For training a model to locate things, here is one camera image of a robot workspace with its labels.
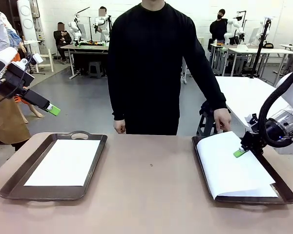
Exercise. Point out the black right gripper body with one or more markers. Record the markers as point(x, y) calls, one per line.
point(254, 143)

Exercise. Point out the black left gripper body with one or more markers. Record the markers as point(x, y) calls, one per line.
point(14, 81)

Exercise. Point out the white A4 paper sheet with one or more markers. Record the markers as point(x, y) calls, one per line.
point(274, 193)
point(63, 163)
point(224, 168)

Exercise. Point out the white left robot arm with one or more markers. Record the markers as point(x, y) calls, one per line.
point(0, 61)

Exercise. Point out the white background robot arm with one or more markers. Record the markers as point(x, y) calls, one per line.
point(262, 25)
point(100, 22)
point(74, 28)
point(232, 24)

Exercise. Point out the person's right forearm black sleeve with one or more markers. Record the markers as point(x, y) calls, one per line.
point(117, 97)

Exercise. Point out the person's left forearm black sleeve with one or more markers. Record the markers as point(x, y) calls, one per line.
point(213, 90)

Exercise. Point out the person's left hand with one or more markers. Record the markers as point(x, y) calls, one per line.
point(222, 119)

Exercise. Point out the person's right hand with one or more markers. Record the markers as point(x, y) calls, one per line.
point(119, 126)

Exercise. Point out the light wooden step stool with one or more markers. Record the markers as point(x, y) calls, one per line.
point(47, 61)

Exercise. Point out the black stool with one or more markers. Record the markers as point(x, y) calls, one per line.
point(206, 125)

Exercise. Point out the dark brown plastic tray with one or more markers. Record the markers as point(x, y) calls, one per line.
point(254, 201)
point(51, 191)

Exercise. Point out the large white table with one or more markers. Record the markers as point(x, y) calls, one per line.
point(239, 92)

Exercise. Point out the white tower air conditioner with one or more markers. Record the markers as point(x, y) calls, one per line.
point(27, 19)

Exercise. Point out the background person dark clothes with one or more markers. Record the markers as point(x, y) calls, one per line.
point(102, 11)
point(62, 37)

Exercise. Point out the grey plastic stool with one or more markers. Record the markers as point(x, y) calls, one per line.
point(95, 69)

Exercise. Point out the brown background work table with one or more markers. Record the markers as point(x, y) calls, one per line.
point(88, 47)

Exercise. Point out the black tripod stand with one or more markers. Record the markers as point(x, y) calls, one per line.
point(259, 52)

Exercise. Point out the white background work table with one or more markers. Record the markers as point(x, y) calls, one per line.
point(271, 50)

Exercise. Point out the white rolling table base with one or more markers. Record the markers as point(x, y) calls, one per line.
point(187, 73)

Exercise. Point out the white computer monitor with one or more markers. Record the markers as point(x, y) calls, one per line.
point(254, 35)

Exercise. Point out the person in black sweater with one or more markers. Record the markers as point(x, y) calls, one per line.
point(149, 61)

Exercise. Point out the background person black jacket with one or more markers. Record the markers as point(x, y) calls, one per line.
point(218, 28)

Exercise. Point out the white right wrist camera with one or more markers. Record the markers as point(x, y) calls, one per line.
point(251, 119)

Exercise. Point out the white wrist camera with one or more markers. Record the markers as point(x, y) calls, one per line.
point(36, 59)
point(251, 119)

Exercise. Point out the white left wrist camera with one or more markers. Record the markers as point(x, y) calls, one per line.
point(36, 59)

